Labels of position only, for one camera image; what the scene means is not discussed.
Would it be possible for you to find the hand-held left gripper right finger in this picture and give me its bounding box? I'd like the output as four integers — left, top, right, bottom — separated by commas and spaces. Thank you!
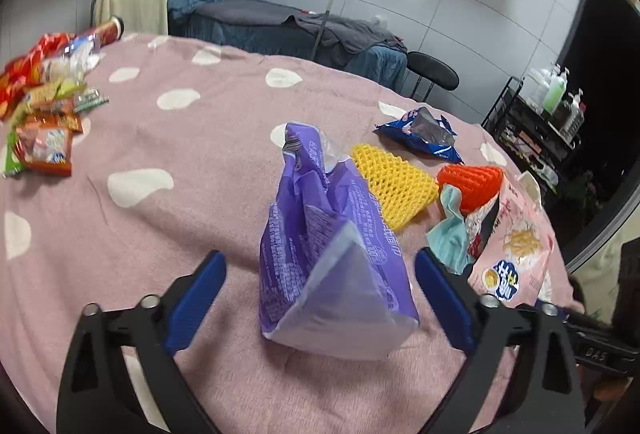
414, 246, 587, 434

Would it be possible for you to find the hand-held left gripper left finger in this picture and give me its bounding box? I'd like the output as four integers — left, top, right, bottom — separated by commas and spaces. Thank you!
56, 250, 228, 434

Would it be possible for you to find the teal wrapper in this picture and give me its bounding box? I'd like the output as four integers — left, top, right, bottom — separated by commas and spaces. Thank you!
425, 184, 476, 275

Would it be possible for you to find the orange foam fruit net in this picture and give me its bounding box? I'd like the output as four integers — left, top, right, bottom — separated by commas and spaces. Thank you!
436, 164, 503, 215

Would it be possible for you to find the yellow foam fruit net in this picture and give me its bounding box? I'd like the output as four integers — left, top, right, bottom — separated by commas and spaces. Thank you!
350, 143, 440, 231

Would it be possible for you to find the purple snack bag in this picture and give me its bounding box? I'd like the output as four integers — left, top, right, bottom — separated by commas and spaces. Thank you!
259, 121, 420, 361

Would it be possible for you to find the pink polka dot blanket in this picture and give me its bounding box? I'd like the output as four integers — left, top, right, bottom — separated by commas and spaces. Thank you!
0, 33, 576, 434

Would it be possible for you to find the pink snack bag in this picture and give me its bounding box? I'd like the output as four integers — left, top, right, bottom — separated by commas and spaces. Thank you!
467, 171, 557, 305

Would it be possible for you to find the blue snack bag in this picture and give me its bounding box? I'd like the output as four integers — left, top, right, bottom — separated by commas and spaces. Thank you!
374, 106, 465, 164

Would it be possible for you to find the pile of snack packets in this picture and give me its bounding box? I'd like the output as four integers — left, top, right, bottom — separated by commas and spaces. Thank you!
0, 31, 111, 177

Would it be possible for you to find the clear bottle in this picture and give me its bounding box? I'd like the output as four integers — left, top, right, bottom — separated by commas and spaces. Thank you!
552, 88, 586, 136

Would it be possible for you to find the black stool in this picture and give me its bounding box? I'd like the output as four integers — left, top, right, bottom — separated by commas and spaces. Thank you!
406, 51, 460, 102

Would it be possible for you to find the white bottle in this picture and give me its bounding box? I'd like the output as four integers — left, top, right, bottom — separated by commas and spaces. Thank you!
527, 64, 555, 112

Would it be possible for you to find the green bottle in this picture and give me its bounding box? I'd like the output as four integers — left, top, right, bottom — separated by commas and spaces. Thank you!
542, 66, 571, 115

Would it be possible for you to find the red chip can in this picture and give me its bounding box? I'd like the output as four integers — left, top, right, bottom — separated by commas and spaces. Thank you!
75, 15, 125, 50

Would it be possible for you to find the glass door with grey frame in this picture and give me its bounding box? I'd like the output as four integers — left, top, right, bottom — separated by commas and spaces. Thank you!
562, 184, 640, 272

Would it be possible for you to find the black wire rack cart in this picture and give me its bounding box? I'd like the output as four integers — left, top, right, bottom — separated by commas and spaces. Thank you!
482, 76, 583, 200

